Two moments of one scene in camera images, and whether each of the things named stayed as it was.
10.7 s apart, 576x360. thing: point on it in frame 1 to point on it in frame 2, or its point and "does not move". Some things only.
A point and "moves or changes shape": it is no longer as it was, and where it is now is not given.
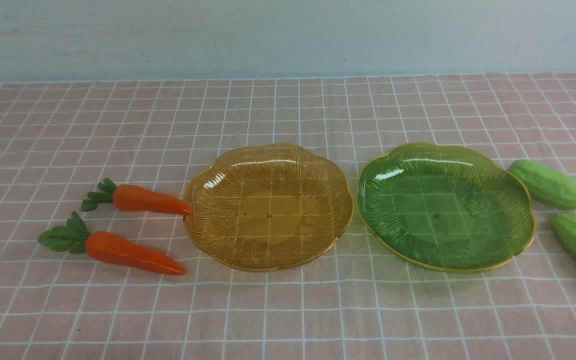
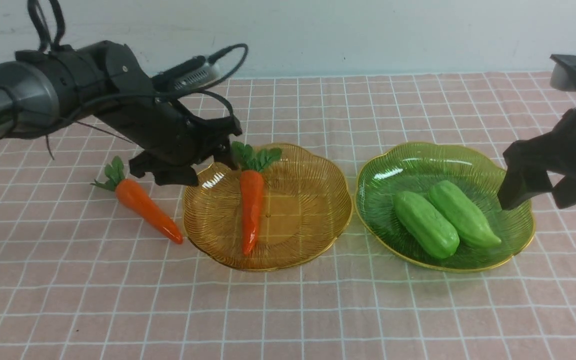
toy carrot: [126, 197] to [251, 185]
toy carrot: [72, 236] to [132, 197]
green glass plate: [443, 208] does not move
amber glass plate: [258, 207] does not move
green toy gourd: [551, 189] moves or changes shape
